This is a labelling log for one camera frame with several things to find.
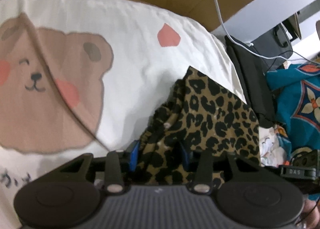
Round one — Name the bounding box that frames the cream bear print bedsheet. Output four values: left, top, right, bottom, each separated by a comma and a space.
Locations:
1, 0, 244, 228

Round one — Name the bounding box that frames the teal patterned cloth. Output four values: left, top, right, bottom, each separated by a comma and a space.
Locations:
259, 63, 319, 167

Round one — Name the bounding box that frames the white charging cable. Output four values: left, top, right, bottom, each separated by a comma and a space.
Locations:
201, 0, 293, 60

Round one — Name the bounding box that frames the black folded garment right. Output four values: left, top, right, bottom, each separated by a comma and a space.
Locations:
225, 36, 276, 129

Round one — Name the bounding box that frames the leopard print garment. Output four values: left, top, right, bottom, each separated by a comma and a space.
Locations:
133, 67, 260, 185

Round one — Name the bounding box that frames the black chair frame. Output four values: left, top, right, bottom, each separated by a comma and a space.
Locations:
252, 13, 301, 72

